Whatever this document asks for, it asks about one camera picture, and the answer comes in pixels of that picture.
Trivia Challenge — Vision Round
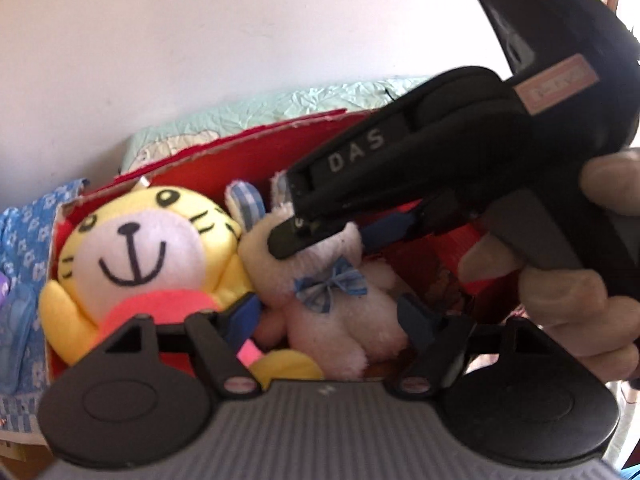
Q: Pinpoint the person's right hand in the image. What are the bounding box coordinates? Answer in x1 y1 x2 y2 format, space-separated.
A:
457 152 640 392

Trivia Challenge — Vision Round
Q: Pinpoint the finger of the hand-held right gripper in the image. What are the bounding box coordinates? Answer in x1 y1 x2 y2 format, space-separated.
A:
266 214 362 262
359 199 482 255

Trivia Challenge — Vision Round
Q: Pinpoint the blue floral cloth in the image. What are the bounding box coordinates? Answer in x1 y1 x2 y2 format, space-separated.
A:
0 177 92 413

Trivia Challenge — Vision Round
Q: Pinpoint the red storage box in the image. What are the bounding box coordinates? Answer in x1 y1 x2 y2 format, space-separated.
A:
47 107 526 386

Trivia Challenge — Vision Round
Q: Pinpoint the light green quilt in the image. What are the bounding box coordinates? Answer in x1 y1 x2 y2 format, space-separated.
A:
120 75 436 177

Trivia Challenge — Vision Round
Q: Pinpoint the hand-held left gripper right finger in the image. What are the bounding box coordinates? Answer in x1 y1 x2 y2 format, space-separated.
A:
395 292 547 396

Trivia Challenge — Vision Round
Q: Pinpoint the white bunny plush toy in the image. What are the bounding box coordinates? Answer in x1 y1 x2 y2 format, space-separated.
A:
222 170 416 381

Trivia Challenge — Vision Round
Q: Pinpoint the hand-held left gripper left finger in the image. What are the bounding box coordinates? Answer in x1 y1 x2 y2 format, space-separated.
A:
102 292 266 401

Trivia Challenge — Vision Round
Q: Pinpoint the yellow tiger plush toy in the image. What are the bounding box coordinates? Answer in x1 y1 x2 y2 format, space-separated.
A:
39 185 326 382

